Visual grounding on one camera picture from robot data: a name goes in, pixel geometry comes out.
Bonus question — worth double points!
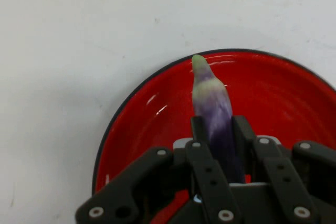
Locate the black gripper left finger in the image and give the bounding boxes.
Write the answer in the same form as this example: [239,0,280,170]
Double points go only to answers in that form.
[75,115,243,224]

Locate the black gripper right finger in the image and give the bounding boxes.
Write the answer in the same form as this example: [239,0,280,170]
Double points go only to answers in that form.
[232,115,336,224]

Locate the red plate with black rim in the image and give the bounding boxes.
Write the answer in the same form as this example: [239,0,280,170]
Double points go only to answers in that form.
[91,48,336,224]

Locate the purple toy eggplant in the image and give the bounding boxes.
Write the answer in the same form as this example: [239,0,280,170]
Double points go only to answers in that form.
[191,54,246,184]

